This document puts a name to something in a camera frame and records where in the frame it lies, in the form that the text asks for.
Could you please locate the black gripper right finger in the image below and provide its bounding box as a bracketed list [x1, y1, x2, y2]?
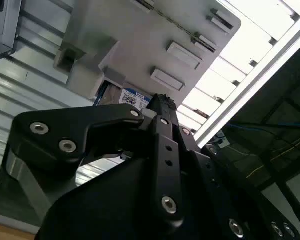
[169, 99, 241, 201]

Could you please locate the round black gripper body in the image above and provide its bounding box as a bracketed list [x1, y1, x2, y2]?
[34, 154, 300, 240]

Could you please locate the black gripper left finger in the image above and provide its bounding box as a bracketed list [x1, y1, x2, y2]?
[0, 93, 187, 227]

